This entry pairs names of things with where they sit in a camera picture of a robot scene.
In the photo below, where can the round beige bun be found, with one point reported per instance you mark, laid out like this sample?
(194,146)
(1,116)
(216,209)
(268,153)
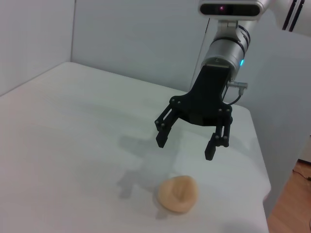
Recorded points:
(177,194)

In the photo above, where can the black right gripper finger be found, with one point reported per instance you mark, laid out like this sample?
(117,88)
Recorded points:
(163,132)
(219,138)

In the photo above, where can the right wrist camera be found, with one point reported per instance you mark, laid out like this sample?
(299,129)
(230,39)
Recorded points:
(228,9)

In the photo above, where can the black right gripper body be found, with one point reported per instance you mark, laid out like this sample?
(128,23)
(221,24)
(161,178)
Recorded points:
(206,102)

